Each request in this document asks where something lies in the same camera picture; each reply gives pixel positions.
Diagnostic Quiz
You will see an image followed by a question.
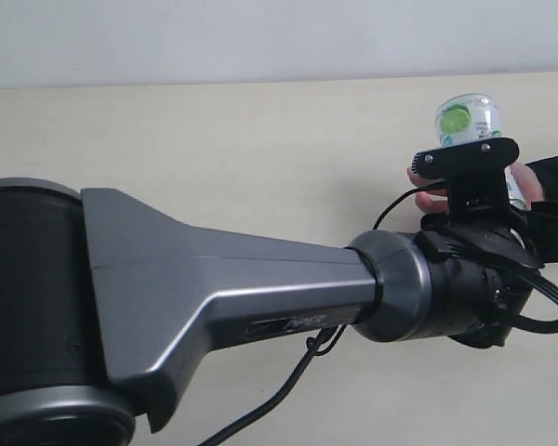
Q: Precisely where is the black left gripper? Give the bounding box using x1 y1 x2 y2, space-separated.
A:
420 200 539 265

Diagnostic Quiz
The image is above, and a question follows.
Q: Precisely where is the clear bottle green lime label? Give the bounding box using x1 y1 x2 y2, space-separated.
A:
435 93 528 211

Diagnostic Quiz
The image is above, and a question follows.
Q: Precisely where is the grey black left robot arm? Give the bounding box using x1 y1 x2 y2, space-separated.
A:
0 178 544 445

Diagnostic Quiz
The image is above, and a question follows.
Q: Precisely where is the open human hand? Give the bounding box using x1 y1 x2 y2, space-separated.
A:
406 162 545 215

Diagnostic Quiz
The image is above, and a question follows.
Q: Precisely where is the black left wrist camera module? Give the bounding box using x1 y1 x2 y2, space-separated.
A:
411 137 519 221

